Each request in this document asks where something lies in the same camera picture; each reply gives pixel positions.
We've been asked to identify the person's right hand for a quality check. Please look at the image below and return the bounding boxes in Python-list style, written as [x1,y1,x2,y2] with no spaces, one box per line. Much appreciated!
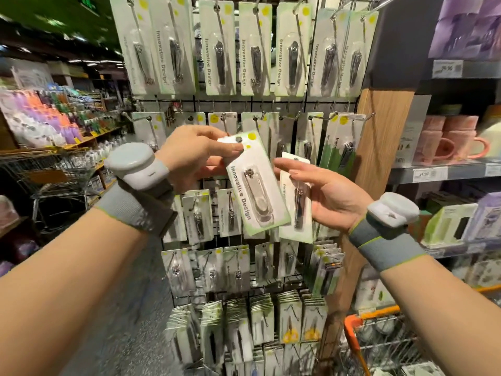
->
[274,158,375,234]

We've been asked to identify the person's left hand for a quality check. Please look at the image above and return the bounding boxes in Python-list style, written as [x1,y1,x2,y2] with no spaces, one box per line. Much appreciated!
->
[155,125,244,193]

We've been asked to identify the white carded nail clipper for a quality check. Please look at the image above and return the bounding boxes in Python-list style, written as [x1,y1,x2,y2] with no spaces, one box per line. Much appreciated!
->
[279,151,316,244]
[217,131,293,238]

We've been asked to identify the rows of hung nail clipper packs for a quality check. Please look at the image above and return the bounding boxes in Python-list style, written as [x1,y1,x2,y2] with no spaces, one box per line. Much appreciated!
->
[108,0,385,376]

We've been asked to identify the orange wire shopping cart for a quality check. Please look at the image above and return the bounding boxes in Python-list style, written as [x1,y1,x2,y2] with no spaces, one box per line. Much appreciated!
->
[342,283,501,376]

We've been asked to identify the person's right forearm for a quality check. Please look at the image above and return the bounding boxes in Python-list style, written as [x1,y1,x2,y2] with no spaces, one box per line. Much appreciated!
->
[379,258,501,376]

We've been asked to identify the person's left forearm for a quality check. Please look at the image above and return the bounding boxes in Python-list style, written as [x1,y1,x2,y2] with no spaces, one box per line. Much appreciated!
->
[0,207,169,376]

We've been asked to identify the wooden laundry shelf unit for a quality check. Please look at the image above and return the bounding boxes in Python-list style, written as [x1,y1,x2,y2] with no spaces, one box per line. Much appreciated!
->
[43,121,128,202]

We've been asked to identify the large white product box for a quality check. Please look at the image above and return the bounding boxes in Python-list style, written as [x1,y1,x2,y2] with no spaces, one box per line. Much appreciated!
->
[395,95,432,168]

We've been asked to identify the grey kitchenware shelf unit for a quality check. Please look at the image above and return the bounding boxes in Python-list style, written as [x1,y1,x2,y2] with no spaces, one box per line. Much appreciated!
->
[352,0,501,312]

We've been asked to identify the empty silver shopping cart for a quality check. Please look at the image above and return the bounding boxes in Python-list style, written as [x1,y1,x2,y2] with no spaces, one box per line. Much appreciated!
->
[0,147,108,237]

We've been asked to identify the lavender product box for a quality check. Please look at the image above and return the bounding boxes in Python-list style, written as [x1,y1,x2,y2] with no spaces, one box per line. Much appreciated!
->
[462,192,501,242]

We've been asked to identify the wooden detergent shelf unit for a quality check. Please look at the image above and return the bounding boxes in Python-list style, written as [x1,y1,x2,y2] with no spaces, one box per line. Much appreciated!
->
[0,193,26,280]

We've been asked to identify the green white box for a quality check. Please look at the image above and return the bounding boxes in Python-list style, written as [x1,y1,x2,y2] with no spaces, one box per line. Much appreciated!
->
[423,203,479,248]

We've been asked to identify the row of pastel laundry bottles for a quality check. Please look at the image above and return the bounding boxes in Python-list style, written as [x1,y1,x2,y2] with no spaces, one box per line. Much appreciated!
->
[0,86,120,150]

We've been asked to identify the green hanging ceiling decor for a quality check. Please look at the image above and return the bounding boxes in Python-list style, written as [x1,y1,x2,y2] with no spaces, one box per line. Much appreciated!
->
[0,0,123,49]

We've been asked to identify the purple boxed appliance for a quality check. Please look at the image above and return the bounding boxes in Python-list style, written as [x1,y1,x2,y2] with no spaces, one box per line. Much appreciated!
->
[428,0,501,61]

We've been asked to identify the wooden post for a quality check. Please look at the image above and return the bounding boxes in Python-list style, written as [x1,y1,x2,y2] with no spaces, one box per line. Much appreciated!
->
[315,88,418,376]

